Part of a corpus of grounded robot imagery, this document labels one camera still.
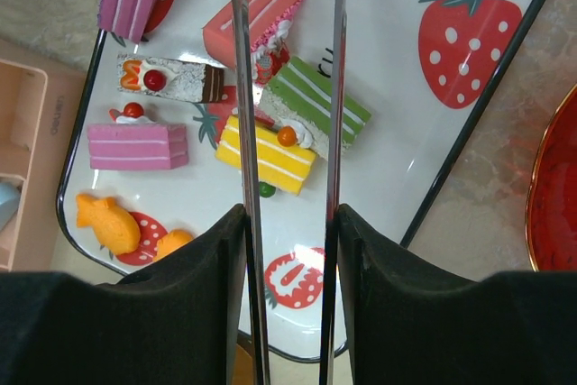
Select pink desk organizer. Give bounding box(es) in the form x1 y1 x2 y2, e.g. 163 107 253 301
1 57 85 271

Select brown wooden coaster right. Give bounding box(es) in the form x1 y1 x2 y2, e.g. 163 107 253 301
232 334 254 385

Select salmon pink cake slice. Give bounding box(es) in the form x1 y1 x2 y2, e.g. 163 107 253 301
203 0 303 69

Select orange fish cake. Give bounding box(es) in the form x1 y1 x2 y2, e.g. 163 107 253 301
153 229 194 261
76 194 141 255

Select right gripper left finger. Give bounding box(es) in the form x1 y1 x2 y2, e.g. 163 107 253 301
1 205 246 384

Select orange fish cake left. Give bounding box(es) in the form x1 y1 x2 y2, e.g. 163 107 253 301
76 194 141 255

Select chocolate cake slice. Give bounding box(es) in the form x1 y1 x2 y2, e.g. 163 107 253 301
116 53 224 104

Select red three-tier cake stand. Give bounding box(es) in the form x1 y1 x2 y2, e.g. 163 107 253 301
526 88 576 270

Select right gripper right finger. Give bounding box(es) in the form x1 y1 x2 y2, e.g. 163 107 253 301
338 205 576 384

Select metal tongs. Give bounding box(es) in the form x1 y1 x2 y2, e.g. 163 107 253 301
232 0 347 384

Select green cake slice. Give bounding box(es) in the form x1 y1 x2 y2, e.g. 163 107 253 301
257 55 373 161

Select yellow cake slice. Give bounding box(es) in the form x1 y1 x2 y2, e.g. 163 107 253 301
215 115 316 196

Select white strawberry tray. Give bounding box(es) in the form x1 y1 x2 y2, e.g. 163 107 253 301
56 0 567 364

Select orange fish cake right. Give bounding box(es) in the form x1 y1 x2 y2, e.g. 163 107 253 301
153 229 194 261

